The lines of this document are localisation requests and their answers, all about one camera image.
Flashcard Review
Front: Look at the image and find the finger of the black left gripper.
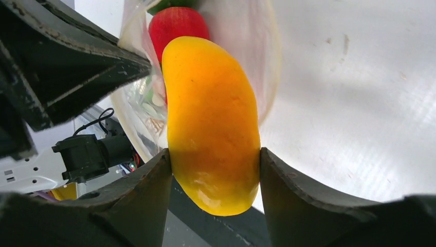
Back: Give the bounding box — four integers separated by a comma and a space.
0, 0, 152, 132

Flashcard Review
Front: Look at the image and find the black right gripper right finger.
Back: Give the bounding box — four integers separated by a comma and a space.
260, 148, 435, 246

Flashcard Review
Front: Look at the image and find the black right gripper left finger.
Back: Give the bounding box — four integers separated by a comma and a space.
1, 149, 172, 246

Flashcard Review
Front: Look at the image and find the red fake food ball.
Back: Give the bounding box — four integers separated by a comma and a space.
149, 7, 210, 62

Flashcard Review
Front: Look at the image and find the orange fake food ball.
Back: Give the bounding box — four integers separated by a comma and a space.
162, 36, 260, 216

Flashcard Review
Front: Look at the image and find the clear zip top bag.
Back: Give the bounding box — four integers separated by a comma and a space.
111, 1, 281, 162

